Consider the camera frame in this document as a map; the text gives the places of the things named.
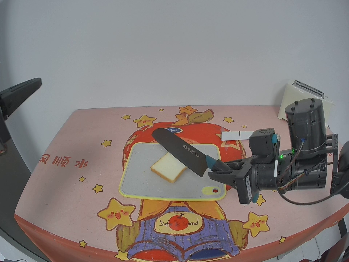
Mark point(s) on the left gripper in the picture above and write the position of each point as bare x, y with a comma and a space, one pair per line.
3, 131

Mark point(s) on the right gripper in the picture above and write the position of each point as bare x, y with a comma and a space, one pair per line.
268, 175

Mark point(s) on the slice of bread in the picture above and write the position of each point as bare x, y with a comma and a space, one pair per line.
169, 170

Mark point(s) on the cream toaster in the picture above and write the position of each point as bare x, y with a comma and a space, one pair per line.
287, 104

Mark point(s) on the white knife rest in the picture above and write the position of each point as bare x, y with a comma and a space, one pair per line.
231, 135

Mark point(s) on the cutting board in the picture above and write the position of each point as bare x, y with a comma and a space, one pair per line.
141, 181

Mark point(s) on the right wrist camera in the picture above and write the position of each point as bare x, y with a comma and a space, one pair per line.
261, 145

